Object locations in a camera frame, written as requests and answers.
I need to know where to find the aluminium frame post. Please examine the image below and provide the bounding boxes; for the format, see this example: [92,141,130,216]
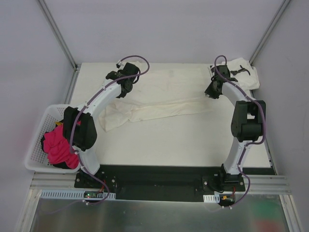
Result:
[249,0,293,65]
[36,0,78,70]

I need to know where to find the cream white t shirt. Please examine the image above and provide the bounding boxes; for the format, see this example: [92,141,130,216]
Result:
[99,63,212,132]

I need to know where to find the left white cable duct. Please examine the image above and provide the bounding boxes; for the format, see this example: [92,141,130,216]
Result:
[41,190,116,201]

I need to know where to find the white cable duct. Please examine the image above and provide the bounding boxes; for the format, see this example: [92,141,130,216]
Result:
[41,190,116,201]
[203,194,220,203]

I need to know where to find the right white cable duct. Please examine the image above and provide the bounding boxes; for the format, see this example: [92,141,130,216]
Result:
[203,194,220,203]

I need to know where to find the left aluminium frame post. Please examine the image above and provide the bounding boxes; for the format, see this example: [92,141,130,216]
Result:
[36,0,78,70]

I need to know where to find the white black printed t shirt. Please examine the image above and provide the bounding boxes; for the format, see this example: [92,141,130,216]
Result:
[216,58,260,91]

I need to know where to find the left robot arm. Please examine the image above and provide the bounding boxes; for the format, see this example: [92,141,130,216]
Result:
[63,63,140,188]

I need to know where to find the pink red t shirt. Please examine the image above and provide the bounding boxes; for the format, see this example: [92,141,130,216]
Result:
[42,125,82,170]

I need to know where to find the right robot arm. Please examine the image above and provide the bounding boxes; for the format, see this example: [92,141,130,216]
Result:
[205,65,266,193]

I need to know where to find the right aluminium frame post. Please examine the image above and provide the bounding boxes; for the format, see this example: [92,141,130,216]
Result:
[249,0,293,65]

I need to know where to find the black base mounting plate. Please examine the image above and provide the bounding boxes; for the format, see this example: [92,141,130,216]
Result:
[74,165,245,202]

